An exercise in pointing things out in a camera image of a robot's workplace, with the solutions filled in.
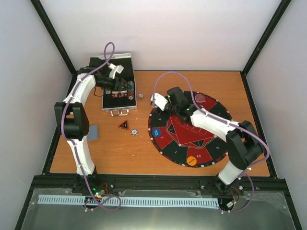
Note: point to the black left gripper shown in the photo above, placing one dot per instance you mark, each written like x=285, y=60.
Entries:
x=119, y=84

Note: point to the blue small blind button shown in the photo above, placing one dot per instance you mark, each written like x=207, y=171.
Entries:
x=156, y=132

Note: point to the clear dealer button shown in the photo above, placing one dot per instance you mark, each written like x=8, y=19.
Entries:
x=200, y=98

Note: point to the orange big blind button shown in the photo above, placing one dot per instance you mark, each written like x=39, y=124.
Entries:
x=191, y=161

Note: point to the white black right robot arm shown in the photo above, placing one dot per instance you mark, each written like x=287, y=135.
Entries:
x=243, y=144

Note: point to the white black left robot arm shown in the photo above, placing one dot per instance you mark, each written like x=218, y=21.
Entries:
x=71, y=117

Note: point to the boxed playing card deck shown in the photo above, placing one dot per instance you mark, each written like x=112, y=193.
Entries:
x=119, y=92

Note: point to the right poker chip row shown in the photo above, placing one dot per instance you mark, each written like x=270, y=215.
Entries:
x=131, y=91

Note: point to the red dice row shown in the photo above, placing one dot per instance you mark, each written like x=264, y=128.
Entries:
x=119, y=95

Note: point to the aluminium poker chip case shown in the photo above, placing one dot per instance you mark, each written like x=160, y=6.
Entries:
x=122, y=105

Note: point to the round red black poker mat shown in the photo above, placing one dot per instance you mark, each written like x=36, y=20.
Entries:
x=179, y=141

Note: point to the grey card deck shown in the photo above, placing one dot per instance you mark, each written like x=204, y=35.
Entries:
x=93, y=133

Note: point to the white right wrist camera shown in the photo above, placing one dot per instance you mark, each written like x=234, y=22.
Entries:
x=158, y=101

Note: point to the light blue slotted cable duct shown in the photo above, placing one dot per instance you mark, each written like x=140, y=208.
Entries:
x=130, y=201

